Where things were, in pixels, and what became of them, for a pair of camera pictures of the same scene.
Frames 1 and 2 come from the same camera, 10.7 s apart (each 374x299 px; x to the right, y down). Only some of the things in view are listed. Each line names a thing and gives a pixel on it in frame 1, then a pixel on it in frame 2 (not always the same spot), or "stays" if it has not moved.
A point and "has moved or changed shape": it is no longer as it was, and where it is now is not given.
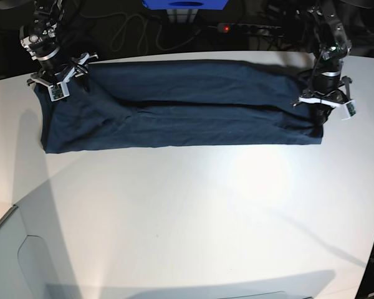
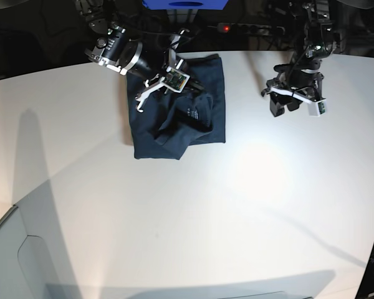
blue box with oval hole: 185,5 stays
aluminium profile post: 181,15 stays
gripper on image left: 61,74 -> 175,78
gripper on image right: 332,97 -> 294,81
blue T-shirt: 181,104 has moved or changed shape
